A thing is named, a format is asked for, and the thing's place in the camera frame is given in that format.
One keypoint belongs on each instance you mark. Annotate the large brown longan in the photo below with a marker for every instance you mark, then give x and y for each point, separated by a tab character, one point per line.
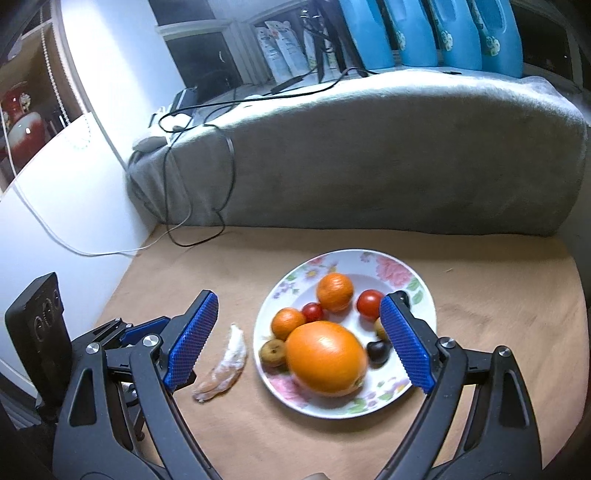
272	352

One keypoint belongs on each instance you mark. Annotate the small red tomato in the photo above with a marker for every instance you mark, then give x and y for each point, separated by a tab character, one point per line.
313	312

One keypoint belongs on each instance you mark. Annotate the dark cherry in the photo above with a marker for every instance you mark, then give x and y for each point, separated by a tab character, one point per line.
377	350
404	297

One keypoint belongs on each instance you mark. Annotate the small mandarin orange with stem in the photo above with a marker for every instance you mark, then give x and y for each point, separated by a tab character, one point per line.
287	323

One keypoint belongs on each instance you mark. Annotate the small brown longan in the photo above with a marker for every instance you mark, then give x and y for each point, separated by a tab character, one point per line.
380	327

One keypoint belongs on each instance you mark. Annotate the black tripod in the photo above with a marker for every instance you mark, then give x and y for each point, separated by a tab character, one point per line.
339	41

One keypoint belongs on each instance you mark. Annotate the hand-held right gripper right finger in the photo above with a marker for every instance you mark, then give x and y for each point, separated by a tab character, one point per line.
406	341

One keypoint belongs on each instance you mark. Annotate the white framed cabinet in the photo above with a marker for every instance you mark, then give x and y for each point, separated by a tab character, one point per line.
203	55

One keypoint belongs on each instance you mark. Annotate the big orange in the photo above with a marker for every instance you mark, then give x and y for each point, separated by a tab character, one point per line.
325	360

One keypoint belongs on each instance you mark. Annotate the small black box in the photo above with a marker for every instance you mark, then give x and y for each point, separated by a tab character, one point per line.
186	99

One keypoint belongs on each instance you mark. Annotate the blue detergent bottle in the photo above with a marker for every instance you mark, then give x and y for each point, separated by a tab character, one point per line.
501	37
459	34
367	32
413	32

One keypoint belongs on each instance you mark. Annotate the red vase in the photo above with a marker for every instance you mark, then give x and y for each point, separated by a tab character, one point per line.
23	134

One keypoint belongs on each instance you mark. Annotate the white floral plate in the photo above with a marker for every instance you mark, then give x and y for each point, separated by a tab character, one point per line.
286	383

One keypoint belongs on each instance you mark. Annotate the white pouch packet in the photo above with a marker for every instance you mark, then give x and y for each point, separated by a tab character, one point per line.
270	55
293	48

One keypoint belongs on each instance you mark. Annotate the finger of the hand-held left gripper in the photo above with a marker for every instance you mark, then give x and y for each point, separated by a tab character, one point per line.
143	328
124	406

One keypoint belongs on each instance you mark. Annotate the large mandarin orange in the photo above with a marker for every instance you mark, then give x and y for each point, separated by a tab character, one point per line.
334	291

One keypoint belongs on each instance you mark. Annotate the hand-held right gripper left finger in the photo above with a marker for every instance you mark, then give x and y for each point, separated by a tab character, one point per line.
191	341

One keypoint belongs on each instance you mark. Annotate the large red tomato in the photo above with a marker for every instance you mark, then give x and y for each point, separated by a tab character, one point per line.
368	304

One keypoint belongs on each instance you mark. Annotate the grey blanket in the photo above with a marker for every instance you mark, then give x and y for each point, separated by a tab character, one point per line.
369	152

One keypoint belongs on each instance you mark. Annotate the peeled pomelo segment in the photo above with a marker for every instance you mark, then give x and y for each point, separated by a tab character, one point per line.
226	364

